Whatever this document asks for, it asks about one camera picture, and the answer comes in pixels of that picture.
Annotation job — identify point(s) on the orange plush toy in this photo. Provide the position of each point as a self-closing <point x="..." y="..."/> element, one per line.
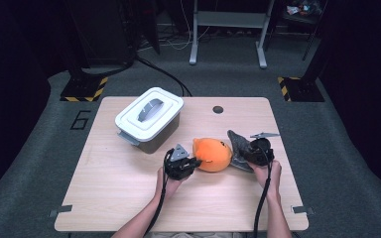
<point x="211" y="155"/>

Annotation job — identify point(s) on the translucent grey storage box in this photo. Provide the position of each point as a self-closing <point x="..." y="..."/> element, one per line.
<point x="165" y="137"/>

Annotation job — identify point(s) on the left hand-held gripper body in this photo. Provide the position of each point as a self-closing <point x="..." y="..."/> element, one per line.
<point x="178" y="168"/>

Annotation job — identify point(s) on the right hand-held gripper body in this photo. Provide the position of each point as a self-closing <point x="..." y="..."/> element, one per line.
<point x="256" y="155"/>

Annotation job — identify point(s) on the grey fluffy cloth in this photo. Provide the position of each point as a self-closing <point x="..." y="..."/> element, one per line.
<point x="238" y="145"/>

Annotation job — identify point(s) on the white metal stand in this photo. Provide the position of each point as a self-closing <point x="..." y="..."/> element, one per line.
<point x="231" y="20"/>

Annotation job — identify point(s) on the colourful clutter pile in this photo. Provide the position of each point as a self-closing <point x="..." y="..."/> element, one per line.
<point x="292" y="10"/>

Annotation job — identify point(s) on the round dark table grommet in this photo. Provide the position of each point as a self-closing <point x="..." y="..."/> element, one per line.
<point x="218" y="109"/>

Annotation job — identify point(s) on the black yellow striped stand base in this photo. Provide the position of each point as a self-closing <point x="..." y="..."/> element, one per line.
<point x="86" y="91"/>
<point x="302" y="91"/>

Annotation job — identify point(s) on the person's left hand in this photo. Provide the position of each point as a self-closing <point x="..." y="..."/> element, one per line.
<point x="175" y="185"/>

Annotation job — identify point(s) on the black equipment cabinet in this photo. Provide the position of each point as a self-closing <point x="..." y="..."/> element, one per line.
<point x="105" y="33"/>

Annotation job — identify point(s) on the person's right hand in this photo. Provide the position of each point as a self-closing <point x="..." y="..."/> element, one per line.
<point x="276" y="177"/>

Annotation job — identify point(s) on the grey table corner bracket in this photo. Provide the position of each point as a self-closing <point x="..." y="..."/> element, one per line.
<point x="302" y="210"/>
<point x="61" y="210"/>

